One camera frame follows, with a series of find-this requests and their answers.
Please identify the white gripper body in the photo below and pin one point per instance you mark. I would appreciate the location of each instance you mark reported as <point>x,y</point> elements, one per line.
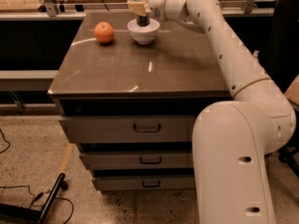
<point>156,4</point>

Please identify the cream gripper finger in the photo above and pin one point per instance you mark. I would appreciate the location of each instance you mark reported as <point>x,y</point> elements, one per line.
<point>139,7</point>

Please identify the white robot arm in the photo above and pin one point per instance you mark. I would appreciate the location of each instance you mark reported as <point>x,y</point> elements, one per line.
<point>230,139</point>

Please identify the white bowl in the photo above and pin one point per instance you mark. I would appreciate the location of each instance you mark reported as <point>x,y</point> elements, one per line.
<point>143,35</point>

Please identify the orange fruit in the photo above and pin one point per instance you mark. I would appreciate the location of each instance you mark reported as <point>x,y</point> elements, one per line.
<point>104,32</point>

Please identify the grey drawer cabinet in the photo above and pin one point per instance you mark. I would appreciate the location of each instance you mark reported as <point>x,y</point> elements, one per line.
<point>174,75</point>

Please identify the top drawer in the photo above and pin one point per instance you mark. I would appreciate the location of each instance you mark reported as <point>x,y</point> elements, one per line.
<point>127,129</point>

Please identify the drawer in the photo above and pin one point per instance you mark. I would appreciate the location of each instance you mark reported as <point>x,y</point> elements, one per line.
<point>128,183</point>
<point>127,129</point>
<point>130,160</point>

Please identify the black office chair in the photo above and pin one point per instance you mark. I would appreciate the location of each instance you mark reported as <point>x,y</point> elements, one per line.
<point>284,53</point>

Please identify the middle drawer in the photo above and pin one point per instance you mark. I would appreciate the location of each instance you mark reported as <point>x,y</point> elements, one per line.
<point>130,160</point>

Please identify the bottom drawer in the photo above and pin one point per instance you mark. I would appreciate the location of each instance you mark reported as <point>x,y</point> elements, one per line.
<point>128,183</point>

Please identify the grey metal bench rail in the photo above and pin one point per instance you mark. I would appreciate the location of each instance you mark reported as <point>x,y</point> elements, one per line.
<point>32,80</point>

